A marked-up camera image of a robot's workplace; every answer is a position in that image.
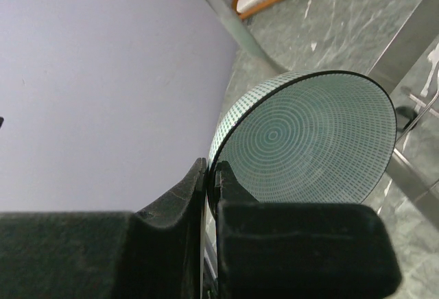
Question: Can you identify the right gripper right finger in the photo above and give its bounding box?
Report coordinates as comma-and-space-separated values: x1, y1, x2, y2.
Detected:
214, 162, 401, 298

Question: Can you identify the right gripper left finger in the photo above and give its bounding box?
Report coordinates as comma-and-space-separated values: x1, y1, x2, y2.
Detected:
1, 158, 206, 298

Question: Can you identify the steel dish rack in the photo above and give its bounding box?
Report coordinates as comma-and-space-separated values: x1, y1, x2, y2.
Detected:
205, 0, 438, 223

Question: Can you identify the teal dotted bowl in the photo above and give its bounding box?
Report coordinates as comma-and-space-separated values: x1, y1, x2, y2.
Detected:
200, 70, 399, 299

